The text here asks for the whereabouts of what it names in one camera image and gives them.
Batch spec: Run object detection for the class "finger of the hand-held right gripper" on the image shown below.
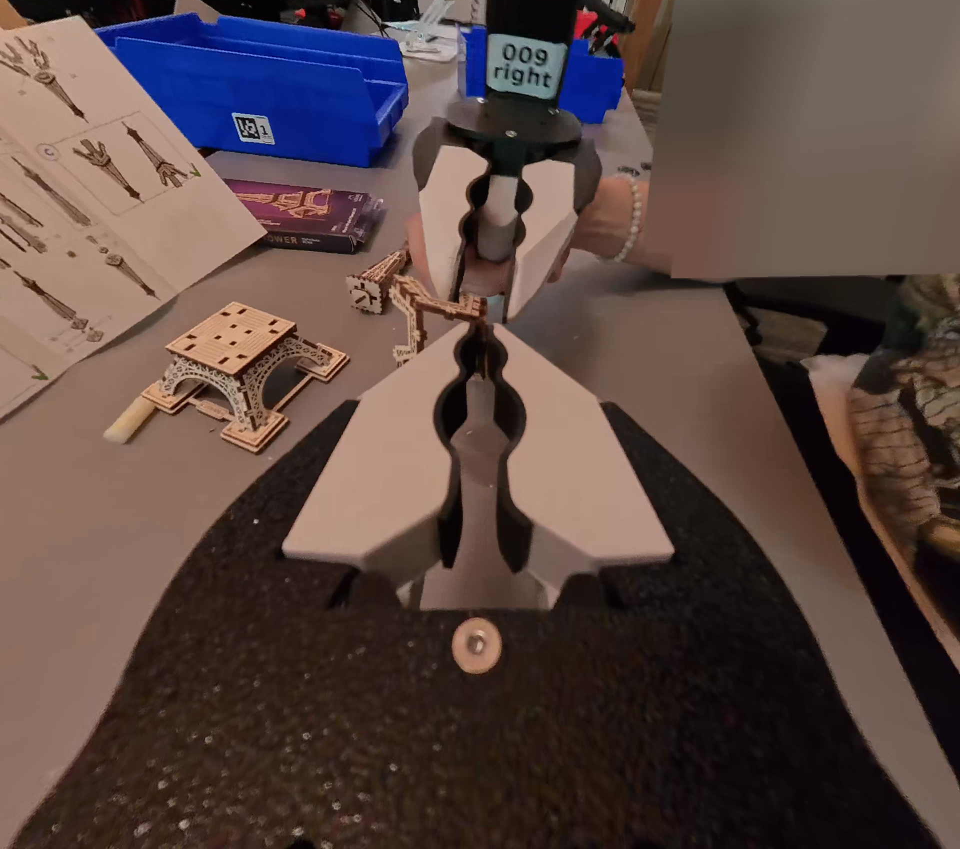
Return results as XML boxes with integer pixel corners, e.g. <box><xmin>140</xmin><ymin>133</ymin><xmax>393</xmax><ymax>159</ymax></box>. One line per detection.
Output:
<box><xmin>418</xmin><ymin>144</ymin><xmax>494</xmax><ymax>306</ymax></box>
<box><xmin>502</xmin><ymin>159</ymin><xmax>579</xmax><ymax>325</ymax></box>

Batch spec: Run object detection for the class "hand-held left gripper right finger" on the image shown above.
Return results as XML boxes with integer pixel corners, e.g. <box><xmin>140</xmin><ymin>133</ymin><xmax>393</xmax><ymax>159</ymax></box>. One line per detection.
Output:
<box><xmin>483</xmin><ymin>325</ymin><xmax>676</xmax><ymax>608</ymax></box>

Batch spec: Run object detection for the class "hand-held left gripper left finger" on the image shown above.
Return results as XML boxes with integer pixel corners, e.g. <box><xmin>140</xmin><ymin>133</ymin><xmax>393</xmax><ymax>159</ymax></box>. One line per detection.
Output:
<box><xmin>282</xmin><ymin>325</ymin><xmax>479</xmax><ymax>608</ymax></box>

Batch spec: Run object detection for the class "wooden lattice arch piece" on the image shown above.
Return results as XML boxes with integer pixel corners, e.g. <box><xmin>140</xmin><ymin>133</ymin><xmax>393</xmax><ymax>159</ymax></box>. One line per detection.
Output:
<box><xmin>391</xmin><ymin>275</ymin><xmax>490</xmax><ymax>368</ymax></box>

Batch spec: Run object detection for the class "grey desk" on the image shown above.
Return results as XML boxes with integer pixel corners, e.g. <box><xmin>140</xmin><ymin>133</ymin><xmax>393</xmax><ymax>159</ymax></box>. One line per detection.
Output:
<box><xmin>0</xmin><ymin>27</ymin><xmax>960</xmax><ymax>849</ymax></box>

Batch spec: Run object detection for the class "person's right hand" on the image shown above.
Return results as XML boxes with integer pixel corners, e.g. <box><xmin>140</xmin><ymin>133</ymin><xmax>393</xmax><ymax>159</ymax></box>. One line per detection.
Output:
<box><xmin>407</xmin><ymin>176</ymin><xmax>625</xmax><ymax>301</ymax></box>

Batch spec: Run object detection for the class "small wooden tower section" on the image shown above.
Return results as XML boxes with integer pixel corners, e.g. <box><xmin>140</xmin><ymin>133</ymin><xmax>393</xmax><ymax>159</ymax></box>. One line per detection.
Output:
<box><xmin>346</xmin><ymin>247</ymin><xmax>412</xmax><ymax>315</ymax></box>

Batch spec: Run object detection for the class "clear acrylic stand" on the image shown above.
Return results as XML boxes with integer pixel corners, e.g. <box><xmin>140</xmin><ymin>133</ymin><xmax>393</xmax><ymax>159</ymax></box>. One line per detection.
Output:
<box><xmin>405</xmin><ymin>0</ymin><xmax>481</xmax><ymax>57</ymax></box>

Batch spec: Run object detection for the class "blue plastic storage bin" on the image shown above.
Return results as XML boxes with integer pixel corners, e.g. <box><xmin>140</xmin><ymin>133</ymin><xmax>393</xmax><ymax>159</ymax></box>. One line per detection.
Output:
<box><xmin>216</xmin><ymin>13</ymin><xmax>410</xmax><ymax>87</ymax></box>
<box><xmin>456</xmin><ymin>22</ymin><xmax>625</xmax><ymax>124</ymax></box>

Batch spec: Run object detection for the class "purple model kit box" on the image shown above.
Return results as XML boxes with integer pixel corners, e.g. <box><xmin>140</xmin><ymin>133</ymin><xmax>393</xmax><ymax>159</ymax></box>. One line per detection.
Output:
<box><xmin>223</xmin><ymin>177</ymin><xmax>388</xmax><ymax>256</ymax></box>

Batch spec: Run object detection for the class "wooden tower base model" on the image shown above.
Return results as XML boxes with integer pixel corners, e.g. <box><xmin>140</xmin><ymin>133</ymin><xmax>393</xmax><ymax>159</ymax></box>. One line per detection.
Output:
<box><xmin>141</xmin><ymin>301</ymin><xmax>351</xmax><ymax>454</ymax></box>

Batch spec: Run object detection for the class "pale wax stick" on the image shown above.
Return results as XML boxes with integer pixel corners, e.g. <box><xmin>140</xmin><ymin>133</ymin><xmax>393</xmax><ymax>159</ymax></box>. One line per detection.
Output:
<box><xmin>103</xmin><ymin>397</ymin><xmax>160</xmax><ymax>446</ymax></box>

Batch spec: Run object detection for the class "blue storage bin with tag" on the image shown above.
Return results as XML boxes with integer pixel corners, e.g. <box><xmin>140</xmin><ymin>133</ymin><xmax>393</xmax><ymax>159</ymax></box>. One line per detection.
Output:
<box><xmin>96</xmin><ymin>15</ymin><xmax>411</xmax><ymax>169</ymax></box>

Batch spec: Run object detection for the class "assembly instruction booklet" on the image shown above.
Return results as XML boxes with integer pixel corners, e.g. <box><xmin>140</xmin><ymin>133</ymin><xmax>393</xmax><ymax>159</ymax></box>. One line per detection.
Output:
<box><xmin>0</xmin><ymin>15</ymin><xmax>269</xmax><ymax>421</ymax></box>

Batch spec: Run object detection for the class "patterned garment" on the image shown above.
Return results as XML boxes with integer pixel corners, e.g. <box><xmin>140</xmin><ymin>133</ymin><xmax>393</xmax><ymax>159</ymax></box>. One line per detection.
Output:
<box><xmin>806</xmin><ymin>275</ymin><xmax>960</xmax><ymax>640</ymax></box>

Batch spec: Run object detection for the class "white pearl bracelet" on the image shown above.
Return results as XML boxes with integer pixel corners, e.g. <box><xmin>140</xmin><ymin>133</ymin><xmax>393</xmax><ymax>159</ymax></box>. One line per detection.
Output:
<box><xmin>600</xmin><ymin>172</ymin><xmax>648</xmax><ymax>265</ymax></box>

